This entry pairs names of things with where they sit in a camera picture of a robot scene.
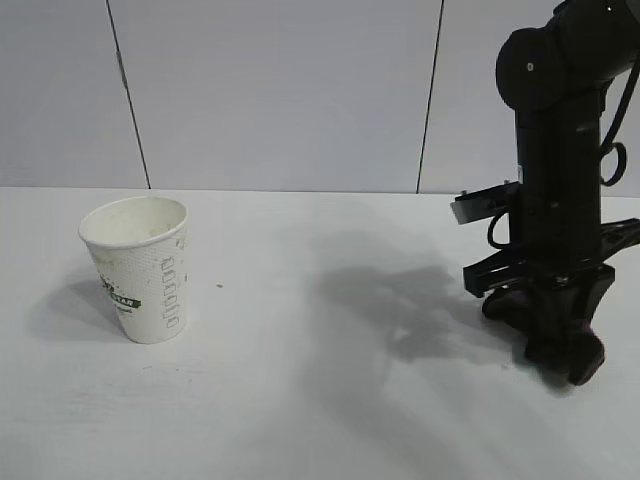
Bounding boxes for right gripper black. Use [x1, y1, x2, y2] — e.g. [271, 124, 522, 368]
[462, 217, 640, 386]

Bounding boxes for white paper cup green logo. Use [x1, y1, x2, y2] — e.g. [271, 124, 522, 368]
[78, 195, 190, 345]

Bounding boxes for thin black right camera cable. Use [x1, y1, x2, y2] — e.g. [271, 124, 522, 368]
[487, 212, 517, 250]

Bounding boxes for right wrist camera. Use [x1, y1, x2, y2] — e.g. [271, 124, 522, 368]
[453, 182, 521, 226]

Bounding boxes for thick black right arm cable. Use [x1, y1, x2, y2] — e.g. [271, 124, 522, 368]
[599, 64, 640, 187]

